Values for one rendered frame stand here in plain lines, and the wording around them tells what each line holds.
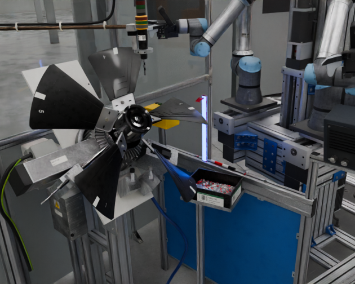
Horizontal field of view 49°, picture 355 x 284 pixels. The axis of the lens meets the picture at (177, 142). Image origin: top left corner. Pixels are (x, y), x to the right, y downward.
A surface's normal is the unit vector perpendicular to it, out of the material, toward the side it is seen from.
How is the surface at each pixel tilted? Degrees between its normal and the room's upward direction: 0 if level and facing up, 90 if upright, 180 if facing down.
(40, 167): 50
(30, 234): 90
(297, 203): 90
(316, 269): 0
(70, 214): 90
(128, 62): 39
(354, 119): 15
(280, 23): 90
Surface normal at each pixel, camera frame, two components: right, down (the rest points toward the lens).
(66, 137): 0.54, -0.40
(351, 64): -0.51, 0.37
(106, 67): -0.11, -0.32
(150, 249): -0.03, -0.91
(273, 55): 0.37, 0.37
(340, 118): -0.21, -0.80
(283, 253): -0.68, 0.32
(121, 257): 0.73, 0.25
